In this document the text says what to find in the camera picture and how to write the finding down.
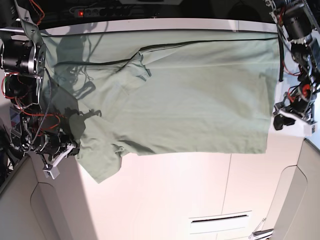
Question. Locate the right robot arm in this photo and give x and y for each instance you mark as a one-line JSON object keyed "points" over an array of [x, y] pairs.
{"points": [[29, 87]]}

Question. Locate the grey metal bracket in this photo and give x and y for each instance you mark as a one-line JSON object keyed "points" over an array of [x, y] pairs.
{"points": [[261, 234]]}

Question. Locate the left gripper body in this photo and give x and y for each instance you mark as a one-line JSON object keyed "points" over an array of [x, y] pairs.
{"points": [[296, 108]]}

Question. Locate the green T-shirt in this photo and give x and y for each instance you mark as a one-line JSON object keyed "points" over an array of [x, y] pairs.
{"points": [[163, 91]]}

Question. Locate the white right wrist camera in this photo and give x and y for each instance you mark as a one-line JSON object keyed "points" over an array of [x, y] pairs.
{"points": [[51, 171]]}

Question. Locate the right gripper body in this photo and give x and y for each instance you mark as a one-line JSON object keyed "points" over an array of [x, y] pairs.
{"points": [[52, 144]]}

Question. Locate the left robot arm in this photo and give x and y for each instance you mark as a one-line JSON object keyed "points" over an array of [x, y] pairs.
{"points": [[300, 58]]}

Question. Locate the power strip with red switch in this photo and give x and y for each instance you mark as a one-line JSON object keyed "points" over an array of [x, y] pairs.
{"points": [[96, 12]]}

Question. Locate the white slotted panel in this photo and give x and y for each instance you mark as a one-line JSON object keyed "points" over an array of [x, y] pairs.
{"points": [[219, 223]]}

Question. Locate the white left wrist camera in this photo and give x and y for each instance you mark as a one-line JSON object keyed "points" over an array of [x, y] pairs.
{"points": [[310, 129]]}

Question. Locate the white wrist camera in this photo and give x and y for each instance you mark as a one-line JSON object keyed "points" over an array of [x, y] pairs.
{"points": [[310, 129], [51, 171]]}

